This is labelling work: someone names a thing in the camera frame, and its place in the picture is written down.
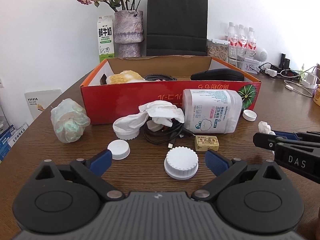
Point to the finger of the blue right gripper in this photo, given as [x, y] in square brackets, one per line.
[291, 135]

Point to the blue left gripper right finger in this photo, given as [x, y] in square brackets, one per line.
[216, 163]

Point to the white lid under tissue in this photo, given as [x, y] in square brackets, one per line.
[123, 134]

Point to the water bottle middle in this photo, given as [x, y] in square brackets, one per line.
[242, 42]

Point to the cotton swab plastic jar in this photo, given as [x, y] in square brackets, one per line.
[211, 110]

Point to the yellow eraser block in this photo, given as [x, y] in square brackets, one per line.
[206, 142]

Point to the navy zipper case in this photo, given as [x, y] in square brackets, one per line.
[222, 74]

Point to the small white paper wad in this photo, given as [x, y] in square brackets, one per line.
[265, 128]

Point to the black standing device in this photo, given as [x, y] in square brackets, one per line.
[284, 62]

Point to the water bottle left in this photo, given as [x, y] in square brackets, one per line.
[232, 41]

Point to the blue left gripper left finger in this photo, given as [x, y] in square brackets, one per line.
[100, 163]

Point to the red cardboard box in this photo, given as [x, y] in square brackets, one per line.
[106, 103]

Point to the white power adapter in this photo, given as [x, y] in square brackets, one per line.
[271, 72]

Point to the yellow mug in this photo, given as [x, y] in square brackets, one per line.
[316, 95]

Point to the water bottle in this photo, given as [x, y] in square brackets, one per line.
[242, 42]
[252, 42]
[232, 41]

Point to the seed storage container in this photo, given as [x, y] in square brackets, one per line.
[217, 48]

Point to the milk carton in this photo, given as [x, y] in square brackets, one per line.
[105, 37]

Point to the black paper bag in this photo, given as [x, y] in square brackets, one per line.
[176, 27]

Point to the crumpled white tissue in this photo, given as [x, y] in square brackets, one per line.
[161, 112]

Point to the large white jar lid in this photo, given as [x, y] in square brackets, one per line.
[181, 163]

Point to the purple ceramic vase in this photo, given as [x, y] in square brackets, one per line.
[128, 32]

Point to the white bottle cap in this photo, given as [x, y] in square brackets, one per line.
[249, 115]

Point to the small white cap left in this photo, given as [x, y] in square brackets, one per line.
[120, 149]

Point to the green white roll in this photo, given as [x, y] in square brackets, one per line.
[69, 120]

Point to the yellow white plush sheep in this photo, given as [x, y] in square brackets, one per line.
[126, 76]

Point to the white leaning board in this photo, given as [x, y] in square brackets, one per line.
[38, 101]

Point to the water bottle right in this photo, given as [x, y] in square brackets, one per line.
[252, 42]

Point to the white round speaker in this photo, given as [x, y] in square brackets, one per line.
[260, 54]

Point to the blue white boxes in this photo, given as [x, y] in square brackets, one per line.
[9, 138]

